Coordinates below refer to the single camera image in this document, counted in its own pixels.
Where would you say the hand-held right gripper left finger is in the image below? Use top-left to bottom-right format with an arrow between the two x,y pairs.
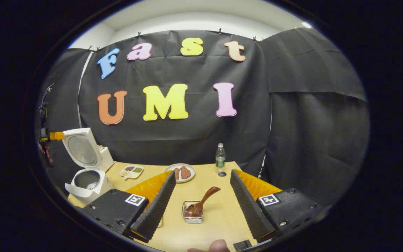
83,170 -> 176,243

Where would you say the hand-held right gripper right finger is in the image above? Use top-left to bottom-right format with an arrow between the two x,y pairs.
230,169 -> 324,240

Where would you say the brown wooden spoon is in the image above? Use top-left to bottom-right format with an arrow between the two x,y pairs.
185,187 -> 221,217

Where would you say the white rice cooker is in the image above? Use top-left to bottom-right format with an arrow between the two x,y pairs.
63,128 -> 115,205

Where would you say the white round plate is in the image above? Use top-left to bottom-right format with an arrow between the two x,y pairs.
165,163 -> 196,183

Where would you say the white divided condiment dish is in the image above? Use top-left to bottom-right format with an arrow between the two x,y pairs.
120,165 -> 144,180

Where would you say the white toaster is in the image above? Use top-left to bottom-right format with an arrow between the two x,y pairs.
97,145 -> 115,172

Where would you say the clear plastic water bottle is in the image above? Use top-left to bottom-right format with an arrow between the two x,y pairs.
215,143 -> 226,169

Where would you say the black backdrop cloth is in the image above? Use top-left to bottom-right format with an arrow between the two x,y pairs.
35,27 -> 370,207

